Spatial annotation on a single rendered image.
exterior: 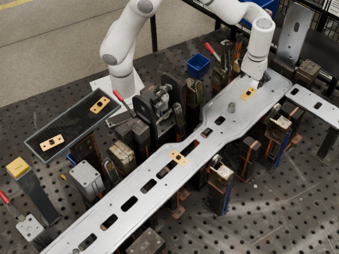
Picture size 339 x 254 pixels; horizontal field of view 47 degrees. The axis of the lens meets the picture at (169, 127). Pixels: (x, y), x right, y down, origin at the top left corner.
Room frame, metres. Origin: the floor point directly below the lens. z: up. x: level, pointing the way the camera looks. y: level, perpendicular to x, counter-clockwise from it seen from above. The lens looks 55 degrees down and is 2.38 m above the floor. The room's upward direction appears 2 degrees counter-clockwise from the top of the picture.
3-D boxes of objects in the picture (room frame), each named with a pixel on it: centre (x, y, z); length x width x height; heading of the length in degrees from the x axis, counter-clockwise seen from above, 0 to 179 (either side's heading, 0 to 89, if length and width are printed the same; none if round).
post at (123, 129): (0.91, 0.19, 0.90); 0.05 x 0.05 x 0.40; 44
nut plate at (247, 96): (1.15, -0.37, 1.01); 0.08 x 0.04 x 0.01; 134
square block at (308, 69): (1.25, -0.65, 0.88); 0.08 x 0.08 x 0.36; 44
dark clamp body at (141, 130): (0.94, 0.13, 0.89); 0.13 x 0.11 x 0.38; 44
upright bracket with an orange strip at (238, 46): (1.33, -0.33, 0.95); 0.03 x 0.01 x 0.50; 134
